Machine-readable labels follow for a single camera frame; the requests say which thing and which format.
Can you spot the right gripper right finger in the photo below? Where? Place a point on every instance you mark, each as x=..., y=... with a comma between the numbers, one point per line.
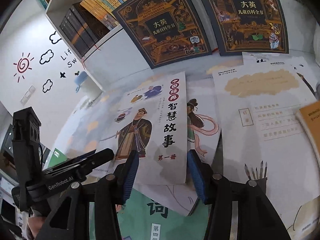
x=214, y=190

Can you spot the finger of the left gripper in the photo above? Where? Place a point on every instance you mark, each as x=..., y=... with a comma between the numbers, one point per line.
x=89, y=161

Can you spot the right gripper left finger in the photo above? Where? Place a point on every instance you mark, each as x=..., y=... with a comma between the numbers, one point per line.
x=112, y=190

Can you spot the wisdom stories white book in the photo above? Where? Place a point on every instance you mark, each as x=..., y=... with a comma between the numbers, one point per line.
x=155, y=126

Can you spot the person left hand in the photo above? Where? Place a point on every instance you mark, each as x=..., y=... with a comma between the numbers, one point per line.
x=34, y=225

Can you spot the patterned fan table mat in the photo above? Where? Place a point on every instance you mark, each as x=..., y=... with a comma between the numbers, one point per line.
x=87, y=124

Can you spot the dark green book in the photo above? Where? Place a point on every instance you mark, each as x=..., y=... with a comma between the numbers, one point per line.
x=55, y=157

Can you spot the teal poetry book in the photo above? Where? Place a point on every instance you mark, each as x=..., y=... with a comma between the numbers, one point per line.
x=144, y=218

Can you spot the fairy lady white book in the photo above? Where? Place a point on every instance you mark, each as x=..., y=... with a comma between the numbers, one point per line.
x=203, y=135

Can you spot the white contents page book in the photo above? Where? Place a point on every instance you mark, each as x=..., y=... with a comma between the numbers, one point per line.
x=262, y=138

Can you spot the white water bottle blue lid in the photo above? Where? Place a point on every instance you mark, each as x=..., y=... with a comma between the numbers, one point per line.
x=85, y=84

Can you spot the white bookshelf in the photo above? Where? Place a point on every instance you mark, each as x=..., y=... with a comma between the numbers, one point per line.
x=116, y=47

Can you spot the mustard yellow book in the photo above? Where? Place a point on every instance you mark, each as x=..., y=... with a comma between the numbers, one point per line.
x=309, y=117

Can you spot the black book set on shelf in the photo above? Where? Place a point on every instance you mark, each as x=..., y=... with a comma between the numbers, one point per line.
x=82, y=29

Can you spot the dark encyclopedia book left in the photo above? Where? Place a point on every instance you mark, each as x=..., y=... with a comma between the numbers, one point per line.
x=164, y=31

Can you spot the dark encyclopedia book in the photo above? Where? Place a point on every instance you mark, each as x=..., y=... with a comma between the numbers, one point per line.
x=164, y=31
x=248, y=26

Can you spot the dark encyclopedia book right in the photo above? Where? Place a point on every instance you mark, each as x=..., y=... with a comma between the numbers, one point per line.
x=248, y=26

